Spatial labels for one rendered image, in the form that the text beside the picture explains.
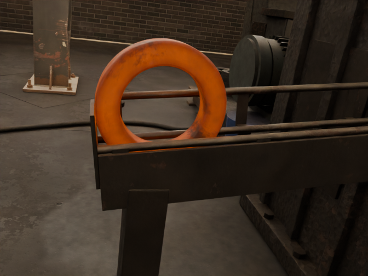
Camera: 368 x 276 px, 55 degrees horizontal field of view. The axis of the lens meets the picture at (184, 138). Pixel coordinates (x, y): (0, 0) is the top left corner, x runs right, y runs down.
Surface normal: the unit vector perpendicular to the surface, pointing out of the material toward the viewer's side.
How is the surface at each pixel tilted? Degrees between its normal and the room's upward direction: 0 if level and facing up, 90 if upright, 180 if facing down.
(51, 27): 90
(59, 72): 90
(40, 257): 0
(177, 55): 90
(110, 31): 90
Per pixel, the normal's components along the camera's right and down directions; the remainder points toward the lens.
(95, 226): 0.13, -0.93
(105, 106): 0.22, 0.37
